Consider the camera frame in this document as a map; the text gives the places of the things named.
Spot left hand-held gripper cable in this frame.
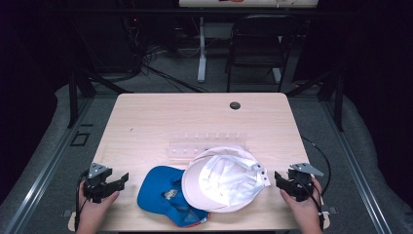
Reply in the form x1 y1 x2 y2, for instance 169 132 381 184
74 170 91 232

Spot hand-held gripper cable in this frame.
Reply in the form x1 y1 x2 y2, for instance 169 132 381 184
74 170 91 232
300 135 332 232

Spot blue cap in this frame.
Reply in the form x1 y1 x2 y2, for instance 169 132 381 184
136 165 211 228

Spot black floor cables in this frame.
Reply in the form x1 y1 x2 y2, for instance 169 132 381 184
140 44 209 94

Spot black tape square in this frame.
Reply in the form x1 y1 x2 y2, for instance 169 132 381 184
69 130 92 147

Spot person's right hand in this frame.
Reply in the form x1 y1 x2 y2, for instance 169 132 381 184
279 177 323 229

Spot white cap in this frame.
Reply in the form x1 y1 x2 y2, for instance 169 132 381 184
180 144 272 215

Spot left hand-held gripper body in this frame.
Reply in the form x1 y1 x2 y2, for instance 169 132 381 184
82 162 113 205

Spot white desk leg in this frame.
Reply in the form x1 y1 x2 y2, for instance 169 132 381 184
271 34 283 84
197 17 208 84

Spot right hand-held gripper cable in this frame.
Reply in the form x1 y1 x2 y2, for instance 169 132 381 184
300 135 332 232

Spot black folding chair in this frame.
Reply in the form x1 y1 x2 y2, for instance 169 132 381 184
225 14 302 94

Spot clear acrylic hat rack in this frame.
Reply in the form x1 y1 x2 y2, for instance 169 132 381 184
167 131 248 161

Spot person's left hand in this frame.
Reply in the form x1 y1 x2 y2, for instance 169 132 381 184
76 180 121 227

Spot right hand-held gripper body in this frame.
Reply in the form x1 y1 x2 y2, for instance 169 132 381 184
286 162 325 203

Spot dark equipment cabinet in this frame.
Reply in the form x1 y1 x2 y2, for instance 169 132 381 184
80 12 141 75

